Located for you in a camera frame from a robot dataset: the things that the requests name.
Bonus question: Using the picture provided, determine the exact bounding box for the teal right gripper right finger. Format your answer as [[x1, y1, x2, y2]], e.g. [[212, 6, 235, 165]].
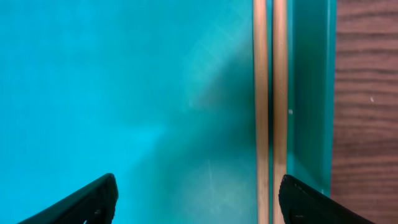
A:
[[279, 174, 373, 224]]

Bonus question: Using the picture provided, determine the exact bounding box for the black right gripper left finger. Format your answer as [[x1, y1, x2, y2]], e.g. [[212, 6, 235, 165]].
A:
[[20, 173, 119, 224]]

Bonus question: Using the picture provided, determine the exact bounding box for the wooden chopstick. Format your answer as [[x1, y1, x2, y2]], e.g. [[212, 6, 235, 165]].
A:
[[272, 0, 288, 224], [253, 0, 270, 224]]

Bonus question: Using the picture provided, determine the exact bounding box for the teal serving tray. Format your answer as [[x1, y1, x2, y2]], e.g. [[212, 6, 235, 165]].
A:
[[0, 0, 338, 224]]

